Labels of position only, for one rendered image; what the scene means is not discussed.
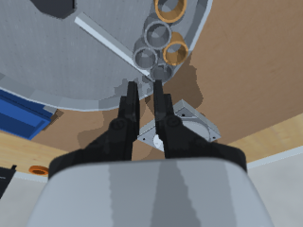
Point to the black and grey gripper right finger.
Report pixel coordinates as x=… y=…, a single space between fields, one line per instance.
x=180 y=141

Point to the bronze bushing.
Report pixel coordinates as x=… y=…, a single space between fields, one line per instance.
x=180 y=55
x=171 y=16

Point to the grey cylinder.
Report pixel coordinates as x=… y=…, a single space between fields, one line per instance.
x=142 y=62
x=159 y=42
x=164 y=74

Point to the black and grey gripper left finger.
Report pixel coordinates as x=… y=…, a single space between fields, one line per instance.
x=114 y=145

